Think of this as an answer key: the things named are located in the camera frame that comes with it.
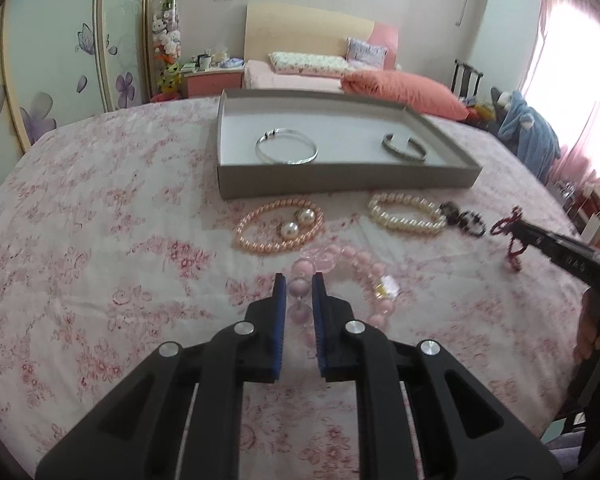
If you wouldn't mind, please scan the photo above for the white paper bag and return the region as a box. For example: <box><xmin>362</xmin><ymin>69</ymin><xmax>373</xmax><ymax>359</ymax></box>
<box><xmin>580</xmin><ymin>210</ymin><xmax>600</xmax><ymax>246</ymax></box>

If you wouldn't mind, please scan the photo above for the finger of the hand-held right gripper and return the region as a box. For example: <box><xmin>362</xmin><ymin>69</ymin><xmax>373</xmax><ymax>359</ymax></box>
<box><xmin>511</xmin><ymin>221</ymin><xmax>556</xmax><ymax>262</ymax></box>

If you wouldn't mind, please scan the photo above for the pink nightstand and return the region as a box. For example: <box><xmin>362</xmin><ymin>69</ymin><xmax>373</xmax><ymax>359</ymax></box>
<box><xmin>182</xmin><ymin>67</ymin><xmax>245</xmax><ymax>99</ymax></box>

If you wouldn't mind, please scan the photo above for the small lavender pillow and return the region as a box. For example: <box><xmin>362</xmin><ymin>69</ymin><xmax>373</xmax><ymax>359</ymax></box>
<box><xmin>346</xmin><ymin>37</ymin><xmax>388</xmax><ymax>68</ymax></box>

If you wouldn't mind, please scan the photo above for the flower-painted wardrobe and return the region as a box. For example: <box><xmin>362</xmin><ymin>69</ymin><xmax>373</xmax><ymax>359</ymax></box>
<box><xmin>0</xmin><ymin>0</ymin><xmax>151</xmax><ymax>211</ymax></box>

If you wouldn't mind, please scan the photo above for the yellow plush toy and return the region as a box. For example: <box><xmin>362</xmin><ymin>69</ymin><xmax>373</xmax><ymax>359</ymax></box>
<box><xmin>157</xmin><ymin>65</ymin><xmax>183</xmax><ymax>95</ymax></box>

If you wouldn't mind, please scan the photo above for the cream and pink headboard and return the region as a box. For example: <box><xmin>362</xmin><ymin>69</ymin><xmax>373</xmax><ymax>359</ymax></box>
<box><xmin>244</xmin><ymin>2</ymin><xmax>400</xmax><ymax>71</ymax></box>

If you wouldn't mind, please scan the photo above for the floral pillow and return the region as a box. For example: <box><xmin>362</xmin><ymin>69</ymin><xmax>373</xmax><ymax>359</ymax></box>
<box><xmin>269</xmin><ymin>51</ymin><xmax>356</xmax><ymax>78</ymax></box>

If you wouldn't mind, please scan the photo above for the blue plush toy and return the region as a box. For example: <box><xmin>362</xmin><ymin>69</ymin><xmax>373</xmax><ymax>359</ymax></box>
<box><xmin>497</xmin><ymin>91</ymin><xmax>561</xmax><ymax>176</ymax></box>

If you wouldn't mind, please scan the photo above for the pink curtain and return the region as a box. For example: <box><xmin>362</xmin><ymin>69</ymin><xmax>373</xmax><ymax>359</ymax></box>
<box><xmin>520</xmin><ymin>0</ymin><xmax>600</xmax><ymax>186</ymax></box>

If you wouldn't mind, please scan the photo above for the pink bed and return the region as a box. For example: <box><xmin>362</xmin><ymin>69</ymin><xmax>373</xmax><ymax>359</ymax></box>
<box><xmin>243</xmin><ymin>59</ymin><xmax>356</xmax><ymax>93</ymax></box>

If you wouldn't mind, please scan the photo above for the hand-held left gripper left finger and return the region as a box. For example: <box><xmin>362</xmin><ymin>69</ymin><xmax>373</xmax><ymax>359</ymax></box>
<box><xmin>35</xmin><ymin>272</ymin><xmax>287</xmax><ymax>480</ymax></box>

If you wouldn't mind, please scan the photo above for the pink floral cloth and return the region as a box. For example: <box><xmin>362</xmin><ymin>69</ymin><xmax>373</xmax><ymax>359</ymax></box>
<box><xmin>0</xmin><ymin>92</ymin><xmax>600</xmax><ymax>480</ymax></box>

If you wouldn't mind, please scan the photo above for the black bead bracelet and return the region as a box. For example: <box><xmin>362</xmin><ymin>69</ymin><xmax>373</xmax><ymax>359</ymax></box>
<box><xmin>439</xmin><ymin>201</ymin><xmax>487</xmax><ymax>238</ymax></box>

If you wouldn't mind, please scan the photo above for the red bead bracelet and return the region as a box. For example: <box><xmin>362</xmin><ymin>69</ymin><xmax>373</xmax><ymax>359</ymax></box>
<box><xmin>490</xmin><ymin>206</ymin><xmax>528</xmax><ymax>273</ymax></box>

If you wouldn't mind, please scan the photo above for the peach pearl bracelet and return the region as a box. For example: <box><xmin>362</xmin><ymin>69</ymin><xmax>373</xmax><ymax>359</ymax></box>
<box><xmin>233</xmin><ymin>199</ymin><xmax>326</xmax><ymax>256</ymax></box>

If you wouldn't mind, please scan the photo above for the dark cuff bracelet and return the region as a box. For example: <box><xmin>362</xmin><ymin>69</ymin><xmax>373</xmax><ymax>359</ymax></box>
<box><xmin>382</xmin><ymin>133</ymin><xmax>427</xmax><ymax>163</ymax></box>

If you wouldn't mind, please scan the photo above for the person's right hand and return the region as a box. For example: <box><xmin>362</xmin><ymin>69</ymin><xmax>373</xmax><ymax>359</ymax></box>
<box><xmin>574</xmin><ymin>287</ymin><xmax>600</xmax><ymax>363</ymax></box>

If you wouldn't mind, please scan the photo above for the pink bead bracelet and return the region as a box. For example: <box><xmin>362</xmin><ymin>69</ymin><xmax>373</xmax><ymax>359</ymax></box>
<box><xmin>287</xmin><ymin>245</ymin><xmax>398</xmax><ymax>328</ymax></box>

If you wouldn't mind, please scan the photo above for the clear tube of plush toys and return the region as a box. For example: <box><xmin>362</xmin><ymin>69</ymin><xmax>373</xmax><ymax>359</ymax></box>
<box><xmin>151</xmin><ymin>0</ymin><xmax>183</xmax><ymax>96</ymax></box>

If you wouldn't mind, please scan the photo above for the cream pearl bracelet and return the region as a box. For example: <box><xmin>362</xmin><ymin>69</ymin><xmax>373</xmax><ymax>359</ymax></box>
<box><xmin>367</xmin><ymin>192</ymin><xmax>448</xmax><ymax>236</ymax></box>

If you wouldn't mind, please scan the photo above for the silver bangle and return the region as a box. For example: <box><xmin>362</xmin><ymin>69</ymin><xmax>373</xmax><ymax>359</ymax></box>
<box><xmin>255</xmin><ymin>129</ymin><xmax>319</xmax><ymax>166</ymax></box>

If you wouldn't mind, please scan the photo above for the dark wooden chair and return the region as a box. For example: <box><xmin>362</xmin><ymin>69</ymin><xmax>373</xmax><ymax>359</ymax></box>
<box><xmin>452</xmin><ymin>59</ymin><xmax>483</xmax><ymax>98</ymax></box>

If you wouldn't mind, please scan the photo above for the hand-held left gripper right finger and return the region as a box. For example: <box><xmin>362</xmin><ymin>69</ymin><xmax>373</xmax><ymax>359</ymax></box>
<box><xmin>311</xmin><ymin>272</ymin><xmax>563</xmax><ymax>480</ymax></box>

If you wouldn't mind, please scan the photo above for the grey cardboard tray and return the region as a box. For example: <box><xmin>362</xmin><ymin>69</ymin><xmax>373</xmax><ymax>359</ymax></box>
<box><xmin>215</xmin><ymin>89</ymin><xmax>483</xmax><ymax>201</ymax></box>

